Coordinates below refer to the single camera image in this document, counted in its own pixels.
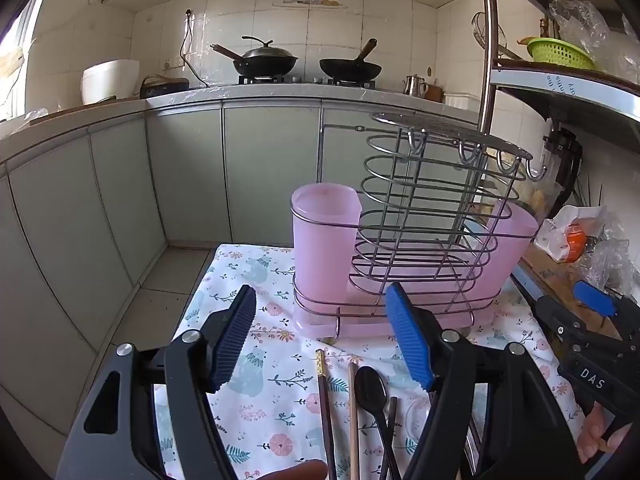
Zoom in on floral tablecloth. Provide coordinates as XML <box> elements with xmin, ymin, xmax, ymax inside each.
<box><xmin>155</xmin><ymin>244</ymin><xmax>586</xmax><ymax>480</ymax></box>

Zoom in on white rice cooker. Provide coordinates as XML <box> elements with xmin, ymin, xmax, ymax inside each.
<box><xmin>81</xmin><ymin>59</ymin><xmax>141</xmax><ymax>106</ymax></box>

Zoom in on light wooden chopstick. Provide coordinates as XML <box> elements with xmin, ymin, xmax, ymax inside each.
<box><xmin>347</xmin><ymin>362</ymin><xmax>361</xmax><ymax>480</ymax></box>

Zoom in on plain dark chopstick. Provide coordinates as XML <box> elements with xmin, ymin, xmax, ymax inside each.
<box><xmin>380</xmin><ymin>396</ymin><xmax>399</xmax><ymax>480</ymax></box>

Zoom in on black wok with straight handle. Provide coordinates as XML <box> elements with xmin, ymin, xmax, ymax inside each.
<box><xmin>210</xmin><ymin>44</ymin><xmax>299</xmax><ymax>78</ymax></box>

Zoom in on white ribbed container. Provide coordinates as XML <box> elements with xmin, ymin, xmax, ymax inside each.
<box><xmin>444</xmin><ymin>92</ymin><xmax>481</xmax><ymax>111</ymax></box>

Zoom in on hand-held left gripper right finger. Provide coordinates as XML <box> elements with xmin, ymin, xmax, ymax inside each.
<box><xmin>385</xmin><ymin>282</ymin><xmax>586</xmax><ymax>480</ymax></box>

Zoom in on window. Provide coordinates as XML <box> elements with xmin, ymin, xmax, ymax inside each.
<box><xmin>0</xmin><ymin>0</ymin><xmax>51</xmax><ymax>122</ymax></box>

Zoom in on person's right hand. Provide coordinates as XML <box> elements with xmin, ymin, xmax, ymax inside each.
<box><xmin>575</xmin><ymin>402</ymin><xmax>633</xmax><ymax>463</ymax></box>

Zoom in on white and orange bag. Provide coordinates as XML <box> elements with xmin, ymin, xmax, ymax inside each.
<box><xmin>535</xmin><ymin>205</ymin><xmax>608</xmax><ymax>264</ymax></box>

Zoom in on grey-green base cabinets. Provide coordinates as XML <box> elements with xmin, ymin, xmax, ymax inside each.
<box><xmin>0</xmin><ymin>97</ymin><xmax>481</xmax><ymax>441</ymax></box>

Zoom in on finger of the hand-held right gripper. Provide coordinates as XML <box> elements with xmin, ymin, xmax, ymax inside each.
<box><xmin>534</xmin><ymin>296</ymin><xmax>590</xmax><ymax>356</ymax></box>
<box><xmin>573</xmin><ymin>280</ymin><xmax>640</xmax><ymax>356</ymax></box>

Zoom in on black blender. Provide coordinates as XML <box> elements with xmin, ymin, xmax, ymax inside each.
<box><xmin>542</xmin><ymin>120</ymin><xmax>584</xmax><ymax>202</ymax></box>

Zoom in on dark wok lid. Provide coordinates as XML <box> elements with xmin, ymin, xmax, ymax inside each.
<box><xmin>240</xmin><ymin>36</ymin><xmax>298</xmax><ymax>61</ymax></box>

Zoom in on dark countertop appliance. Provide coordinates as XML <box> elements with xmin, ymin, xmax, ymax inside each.
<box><xmin>139</xmin><ymin>75</ymin><xmax>191</xmax><ymax>100</ymax></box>

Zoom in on metal wire utensil rack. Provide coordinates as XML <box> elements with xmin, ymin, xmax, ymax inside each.
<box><xmin>292</xmin><ymin>112</ymin><xmax>546</xmax><ymax>341</ymax></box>

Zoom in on pink plastic drip tray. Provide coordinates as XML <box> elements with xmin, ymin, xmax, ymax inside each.
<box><xmin>292</xmin><ymin>280</ymin><xmax>476</xmax><ymax>337</ymax></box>

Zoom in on person's left hand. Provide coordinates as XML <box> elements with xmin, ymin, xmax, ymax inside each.
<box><xmin>262</xmin><ymin>459</ymin><xmax>328</xmax><ymax>480</ymax></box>

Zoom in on green chives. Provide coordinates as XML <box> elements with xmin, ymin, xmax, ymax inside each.
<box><xmin>575</xmin><ymin>180</ymin><xmax>607</xmax><ymax>209</ymax></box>

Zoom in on steel storage shelf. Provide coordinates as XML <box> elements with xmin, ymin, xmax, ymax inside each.
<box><xmin>477</xmin><ymin>0</ymin><xmax>640</xmax><ymax>136</ymax></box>

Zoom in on gas stove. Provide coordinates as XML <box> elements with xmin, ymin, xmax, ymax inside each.
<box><xmin>237</xmin><ymin>75</ymin><xmax>377</xmax><ymax>87</ymax></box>

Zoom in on black plastic spoon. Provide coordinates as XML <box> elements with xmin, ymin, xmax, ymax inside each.
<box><xmin>354</xmin><ymin>366</ymin><xmax>403</xmax><ymax>480</ymax></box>

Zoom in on brown cardboard sheet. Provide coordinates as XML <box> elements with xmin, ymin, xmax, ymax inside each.
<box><xmin>520</xmin><ymin>255</ymin><xmax>623</xmax><ymax>341</ymax></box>

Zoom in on wire skimmer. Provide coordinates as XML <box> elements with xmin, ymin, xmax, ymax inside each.
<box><xmin>471</xmin><ymin>11</ymin><xmax>523</xmax><ymax>61</ymax></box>

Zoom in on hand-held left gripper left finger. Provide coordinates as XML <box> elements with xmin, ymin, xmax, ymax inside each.
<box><xmin>55</xmin><ymin>284</ymin><xmax>258</xmax><ymax>480</ymax></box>

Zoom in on black power cable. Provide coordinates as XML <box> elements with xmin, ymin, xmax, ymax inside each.
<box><xmin>179</xmin><ymin>8</ymin><xmax>212</xmax><ymax>89</ymax></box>

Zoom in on pink plastic cup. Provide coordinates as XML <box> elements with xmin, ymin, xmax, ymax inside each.
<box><xmin>465</xmin><ymin>200</ymin><xmax>540</xmax><ymax>311</ymax></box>
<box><xmin>291</xmin><ymin>183</ymin><xmax>363</xmax><ymax>306</ymax></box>

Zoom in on small wall shelf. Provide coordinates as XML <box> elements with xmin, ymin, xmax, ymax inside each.
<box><xmin>272</xmin><ymin>0</ymin><xmax>348</xmax><ymax>10</ymax></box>

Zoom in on dark chopstick with gold tip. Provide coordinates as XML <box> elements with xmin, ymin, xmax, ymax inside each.
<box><xmin>315</xmin><ymin>350</ymin><xmax>338</xmax><ymax>480</ymax></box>

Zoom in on crumpled clear plastic bag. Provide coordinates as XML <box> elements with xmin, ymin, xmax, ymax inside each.
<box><xmin>550</xmin><ymin>0</ymin><xmax>640</xmax><ymax>73</ymax></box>

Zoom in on black wok with wooden handle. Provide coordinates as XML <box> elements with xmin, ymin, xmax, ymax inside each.
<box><xmin>319</xmin><ymin>38</ymin><xmax>383</xmax><ymax>82</ymax></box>

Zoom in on green plastic basket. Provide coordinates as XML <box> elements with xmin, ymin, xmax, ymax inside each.
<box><xmin>526</xmin><ymin>36</ymin><xmax>598</xmax><ymax>71</ymax></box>

